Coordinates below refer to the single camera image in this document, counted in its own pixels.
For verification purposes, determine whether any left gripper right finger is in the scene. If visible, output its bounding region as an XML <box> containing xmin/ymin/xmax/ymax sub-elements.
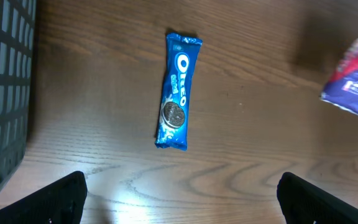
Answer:
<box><xmin>277</xmin><ymin>172</ymin><xmax>358</xmax><ymax>224</ymax></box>

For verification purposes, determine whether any grey plastic mesh basket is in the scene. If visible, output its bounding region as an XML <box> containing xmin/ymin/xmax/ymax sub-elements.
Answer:
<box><xmin>0</xmin><ymin>0</ymin><xmax>37</xmax><ymax>191</ymax></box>

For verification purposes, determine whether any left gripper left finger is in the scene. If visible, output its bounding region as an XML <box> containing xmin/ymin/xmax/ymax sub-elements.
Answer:
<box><xmin>0</xmin><ymin>171</ymin><xmax>88</xmax><ymax>224</ymax></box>

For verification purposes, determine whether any blue Oreo cookie pack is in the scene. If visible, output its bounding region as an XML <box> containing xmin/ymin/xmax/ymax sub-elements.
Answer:
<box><xmin>155</xmin><ymin>33</ymin><xmax>203</xmax><ymax>151</ymax></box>

